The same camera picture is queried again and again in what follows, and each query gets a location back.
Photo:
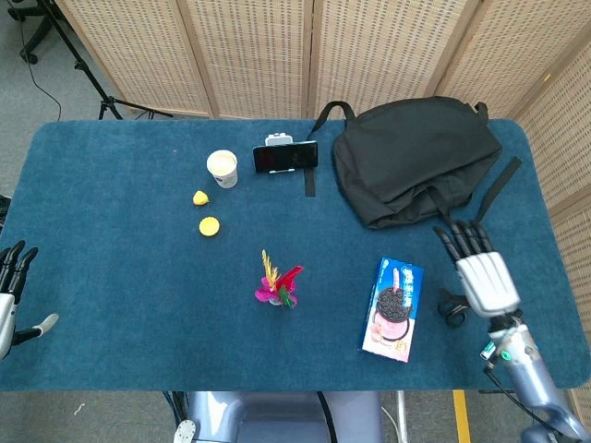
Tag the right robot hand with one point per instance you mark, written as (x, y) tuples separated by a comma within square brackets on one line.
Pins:
[(480, 277)]

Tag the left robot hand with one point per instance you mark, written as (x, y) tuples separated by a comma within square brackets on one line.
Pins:
[(11, 295)]

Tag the colourful feather shuttlecock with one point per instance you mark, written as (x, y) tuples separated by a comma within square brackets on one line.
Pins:
[(277, 288)]

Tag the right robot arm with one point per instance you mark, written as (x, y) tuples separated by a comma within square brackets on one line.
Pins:
[(531, 369)]

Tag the black tripod stand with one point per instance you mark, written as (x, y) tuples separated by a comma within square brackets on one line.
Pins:
[(88, 69)]

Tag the white phone stand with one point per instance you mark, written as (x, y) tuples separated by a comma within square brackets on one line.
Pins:
[(279, 139)]

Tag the green white marker pen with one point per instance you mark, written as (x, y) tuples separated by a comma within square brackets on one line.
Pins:
[(487, 351)]

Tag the blue Oreo cookie box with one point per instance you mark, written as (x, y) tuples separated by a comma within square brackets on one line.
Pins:
[(392, 309)]

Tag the blue table mat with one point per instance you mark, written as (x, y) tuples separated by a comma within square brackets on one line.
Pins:
[(138, 277)]

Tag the black fabric backpack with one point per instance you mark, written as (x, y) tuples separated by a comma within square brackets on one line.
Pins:
[(415, 161)]

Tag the yellow round disc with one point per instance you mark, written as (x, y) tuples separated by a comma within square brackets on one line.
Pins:
[(208, 226)]

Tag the yellow crumpled lump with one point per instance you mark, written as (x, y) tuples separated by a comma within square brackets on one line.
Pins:
[(200, 198)]

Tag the black smartphone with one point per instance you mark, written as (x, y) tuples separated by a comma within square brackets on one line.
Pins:
[(285, 156)]

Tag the white paper cup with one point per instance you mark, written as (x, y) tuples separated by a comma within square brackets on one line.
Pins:
[(222, 169)]

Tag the blue-grey robot torso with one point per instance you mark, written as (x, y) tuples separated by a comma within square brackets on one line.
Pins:
[(277, 417)]

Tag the black office chair base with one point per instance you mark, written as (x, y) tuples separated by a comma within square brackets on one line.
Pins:
[(30, 27)]

